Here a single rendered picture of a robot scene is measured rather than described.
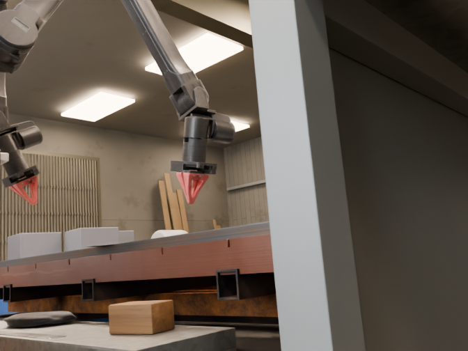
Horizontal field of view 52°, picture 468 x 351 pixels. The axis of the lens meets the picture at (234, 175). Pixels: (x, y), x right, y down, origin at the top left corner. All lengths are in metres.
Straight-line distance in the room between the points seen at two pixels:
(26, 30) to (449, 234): 0.80
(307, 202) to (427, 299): 0.26
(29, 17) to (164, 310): 0.60
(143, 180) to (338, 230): 9.37
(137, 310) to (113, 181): 8.47
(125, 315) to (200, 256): 0.16
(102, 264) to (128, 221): 8.21
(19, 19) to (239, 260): 0.60
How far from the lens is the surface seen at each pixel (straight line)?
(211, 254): 0.86
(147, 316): 0.84
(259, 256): 0.78
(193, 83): 1.17
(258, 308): 1.00
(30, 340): 0.97
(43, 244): 5.00
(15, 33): 1.00
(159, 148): 10.08
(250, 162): 10.76
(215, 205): 10.87
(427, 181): 0.60
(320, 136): 0.33
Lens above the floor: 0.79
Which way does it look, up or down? 10 degrees up
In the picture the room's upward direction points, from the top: 5 degrees counter-clockwise
